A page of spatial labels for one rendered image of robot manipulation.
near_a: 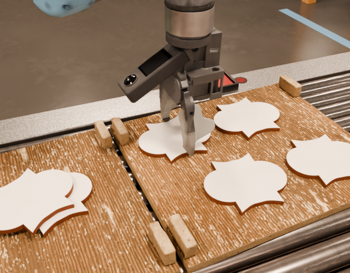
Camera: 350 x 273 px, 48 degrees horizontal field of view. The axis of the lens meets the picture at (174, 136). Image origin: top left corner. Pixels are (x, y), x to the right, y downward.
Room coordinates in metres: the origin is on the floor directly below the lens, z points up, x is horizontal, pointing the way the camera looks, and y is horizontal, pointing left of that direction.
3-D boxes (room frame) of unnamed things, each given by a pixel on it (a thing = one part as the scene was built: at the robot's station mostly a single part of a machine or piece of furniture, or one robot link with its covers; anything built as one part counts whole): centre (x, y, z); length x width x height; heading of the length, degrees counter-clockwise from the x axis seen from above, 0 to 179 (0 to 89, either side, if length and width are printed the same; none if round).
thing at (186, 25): (0.59, -0.02, 1.16); 0.08 x 0.08 x 0.05
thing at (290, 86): (0.76, -0.25, 0.95); 0.06 x 0.02 x 0.03; 25
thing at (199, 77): (0.59, -0.03, 1.08); 0.09 x 0.08 x 0.12; 115
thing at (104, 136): (0.58, 0.13, 0.95); 0.06 x 0.02 x 0.03; 25
